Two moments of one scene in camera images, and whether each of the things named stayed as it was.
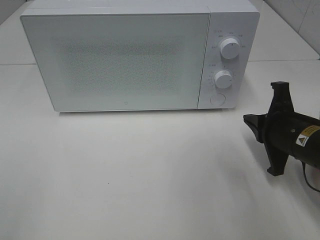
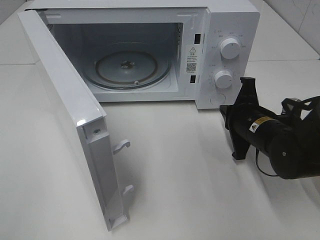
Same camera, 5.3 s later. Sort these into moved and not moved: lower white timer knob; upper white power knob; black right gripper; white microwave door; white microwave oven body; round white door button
Moved: white microwave door; black right gripper
Not moved: lower white timer knob; round white door button; white microwave oven body; upper white power knob
